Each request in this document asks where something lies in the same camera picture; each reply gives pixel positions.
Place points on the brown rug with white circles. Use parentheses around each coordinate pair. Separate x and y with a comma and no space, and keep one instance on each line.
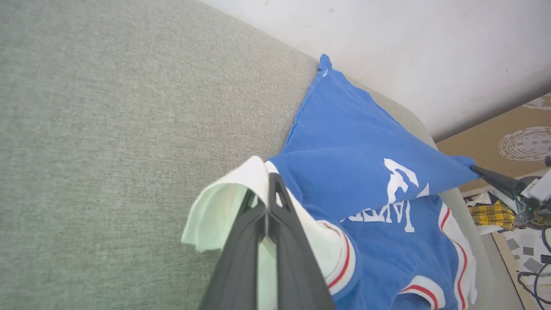
(482,142)

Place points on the yellow plaid cloth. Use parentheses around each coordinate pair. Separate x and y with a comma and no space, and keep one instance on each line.
(490,214)

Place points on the white mat with grey squares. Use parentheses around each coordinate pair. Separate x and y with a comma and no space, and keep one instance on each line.
(516,249)

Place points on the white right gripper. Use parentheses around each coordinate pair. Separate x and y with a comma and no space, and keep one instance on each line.
(538,198)

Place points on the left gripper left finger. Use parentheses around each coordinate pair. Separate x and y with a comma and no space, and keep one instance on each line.
(236,275)

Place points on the blue jersey with white sleeves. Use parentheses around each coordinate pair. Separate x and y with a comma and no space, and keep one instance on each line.
(344,142)

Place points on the grey-green fabric sofa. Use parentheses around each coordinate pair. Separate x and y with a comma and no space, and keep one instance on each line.
(107,129)

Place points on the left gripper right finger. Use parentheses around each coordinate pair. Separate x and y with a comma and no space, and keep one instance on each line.
(297,275)

